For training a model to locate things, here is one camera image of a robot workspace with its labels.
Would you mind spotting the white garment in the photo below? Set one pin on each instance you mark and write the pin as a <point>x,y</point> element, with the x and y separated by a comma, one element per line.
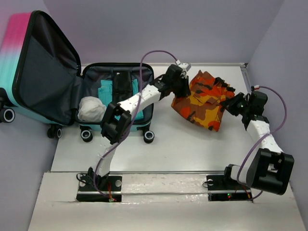
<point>91,109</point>

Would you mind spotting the aluminium table rail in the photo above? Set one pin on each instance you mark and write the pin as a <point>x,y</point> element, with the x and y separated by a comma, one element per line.
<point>210,172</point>

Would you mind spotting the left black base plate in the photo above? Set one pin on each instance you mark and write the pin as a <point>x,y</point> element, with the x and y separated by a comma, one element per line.
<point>109,191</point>

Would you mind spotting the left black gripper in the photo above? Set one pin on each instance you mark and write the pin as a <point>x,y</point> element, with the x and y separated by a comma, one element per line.
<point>185,91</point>

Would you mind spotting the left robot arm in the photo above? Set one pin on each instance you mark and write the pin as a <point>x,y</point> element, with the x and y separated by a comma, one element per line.
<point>119,117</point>

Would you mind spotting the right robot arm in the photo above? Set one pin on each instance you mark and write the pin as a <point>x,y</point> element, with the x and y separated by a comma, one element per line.
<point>266,167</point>

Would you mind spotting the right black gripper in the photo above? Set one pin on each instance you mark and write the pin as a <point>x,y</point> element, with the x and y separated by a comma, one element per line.
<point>229,104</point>

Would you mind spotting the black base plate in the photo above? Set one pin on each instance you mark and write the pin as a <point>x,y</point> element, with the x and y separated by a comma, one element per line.
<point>221,189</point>
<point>109,191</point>

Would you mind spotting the black pouch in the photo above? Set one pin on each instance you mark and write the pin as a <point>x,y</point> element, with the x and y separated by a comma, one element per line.
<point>122,85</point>

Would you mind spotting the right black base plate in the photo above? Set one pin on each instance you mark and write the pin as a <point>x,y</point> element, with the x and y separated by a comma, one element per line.
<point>221,189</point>

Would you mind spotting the turquoise shorts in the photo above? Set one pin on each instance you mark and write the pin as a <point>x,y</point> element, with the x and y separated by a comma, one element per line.
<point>105,91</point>

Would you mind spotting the orange camouflage shorts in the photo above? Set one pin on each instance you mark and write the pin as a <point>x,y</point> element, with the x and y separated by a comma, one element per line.
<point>202,107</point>

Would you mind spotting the pink teal kids suitcase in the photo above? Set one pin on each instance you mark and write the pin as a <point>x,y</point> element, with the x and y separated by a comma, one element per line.
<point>42,78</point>

